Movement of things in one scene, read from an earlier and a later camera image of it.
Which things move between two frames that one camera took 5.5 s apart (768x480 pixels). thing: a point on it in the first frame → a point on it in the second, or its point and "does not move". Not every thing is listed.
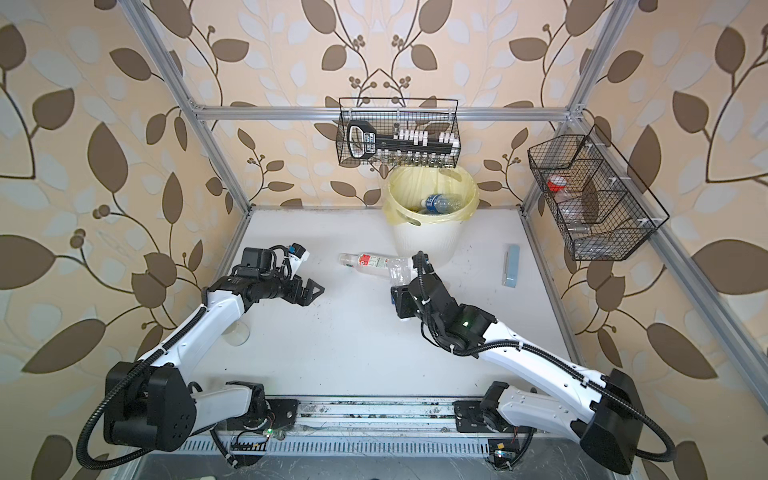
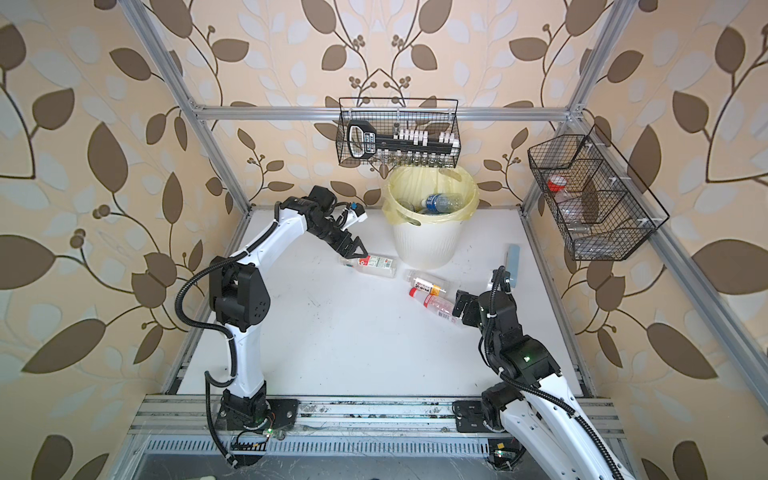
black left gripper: (306, 296) → (347, 251)
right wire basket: (602, 207) does not move
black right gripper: (402, 300) → (473, 306)
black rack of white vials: (407, 148) does not move
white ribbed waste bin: (439, 240) does not move
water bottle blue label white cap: (443, 203) does not move
